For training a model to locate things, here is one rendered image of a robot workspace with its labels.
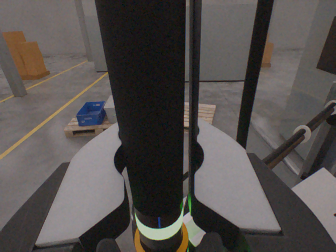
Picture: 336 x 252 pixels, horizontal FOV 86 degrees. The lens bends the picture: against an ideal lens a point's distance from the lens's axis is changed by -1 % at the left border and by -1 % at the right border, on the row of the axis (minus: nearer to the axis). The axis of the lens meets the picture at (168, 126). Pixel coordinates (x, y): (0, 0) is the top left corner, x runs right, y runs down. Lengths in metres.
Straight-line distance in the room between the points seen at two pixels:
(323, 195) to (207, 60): 5.36
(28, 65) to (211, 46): 6.42
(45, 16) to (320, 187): 14.48
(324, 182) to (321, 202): 0.05
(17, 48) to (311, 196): 8.49
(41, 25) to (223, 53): 11.73
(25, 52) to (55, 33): 6.21
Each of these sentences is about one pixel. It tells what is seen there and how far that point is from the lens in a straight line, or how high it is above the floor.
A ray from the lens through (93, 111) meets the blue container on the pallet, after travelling 4.01.
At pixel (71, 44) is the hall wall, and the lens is 14.01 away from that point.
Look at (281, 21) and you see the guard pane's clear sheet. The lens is 1.37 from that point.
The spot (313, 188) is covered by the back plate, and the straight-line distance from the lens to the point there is 0.64.
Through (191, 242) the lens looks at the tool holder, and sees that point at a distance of 0.20.
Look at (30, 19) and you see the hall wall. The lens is 15.10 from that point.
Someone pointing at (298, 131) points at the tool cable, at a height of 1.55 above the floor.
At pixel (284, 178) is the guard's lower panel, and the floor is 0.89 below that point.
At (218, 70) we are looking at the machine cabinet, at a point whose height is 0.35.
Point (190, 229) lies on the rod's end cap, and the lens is 0.20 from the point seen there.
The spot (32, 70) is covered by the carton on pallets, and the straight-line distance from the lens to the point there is 8.47.
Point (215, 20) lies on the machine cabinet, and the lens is 5.71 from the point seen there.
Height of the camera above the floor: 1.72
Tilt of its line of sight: 30 degrees down
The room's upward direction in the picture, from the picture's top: 2 degrees counter-clockwise
